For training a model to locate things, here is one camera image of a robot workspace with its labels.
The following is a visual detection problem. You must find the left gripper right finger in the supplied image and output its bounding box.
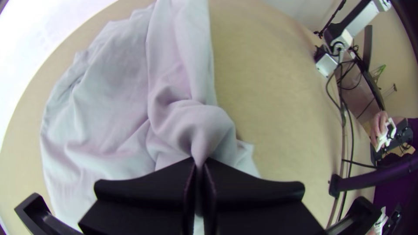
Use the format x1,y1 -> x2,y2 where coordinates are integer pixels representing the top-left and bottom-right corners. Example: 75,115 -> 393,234
200,158 -> 327,235

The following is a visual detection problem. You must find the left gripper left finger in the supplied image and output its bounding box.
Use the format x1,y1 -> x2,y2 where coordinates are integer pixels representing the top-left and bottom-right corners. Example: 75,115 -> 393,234
78,156 -> 198,235

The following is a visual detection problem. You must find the grey t-shirt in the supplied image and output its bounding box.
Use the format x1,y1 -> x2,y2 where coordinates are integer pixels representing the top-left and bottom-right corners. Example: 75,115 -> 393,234
39,0 -> 262,235

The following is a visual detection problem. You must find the person's hand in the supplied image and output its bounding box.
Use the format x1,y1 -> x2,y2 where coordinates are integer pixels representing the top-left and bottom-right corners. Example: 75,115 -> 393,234
370,111 -> 390,148

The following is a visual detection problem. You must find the black cable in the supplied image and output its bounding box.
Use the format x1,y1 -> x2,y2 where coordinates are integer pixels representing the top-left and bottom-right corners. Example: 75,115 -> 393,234
325,65 -> 357,226
341,158 -> 380,169

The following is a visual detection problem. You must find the black camera pole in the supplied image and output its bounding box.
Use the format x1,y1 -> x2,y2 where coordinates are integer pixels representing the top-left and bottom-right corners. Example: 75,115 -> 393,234
329,153 -> 418,199

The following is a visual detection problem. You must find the white and black control handle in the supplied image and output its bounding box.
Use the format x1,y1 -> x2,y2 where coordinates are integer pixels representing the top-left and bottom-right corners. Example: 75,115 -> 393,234
371,117 -> 414,165

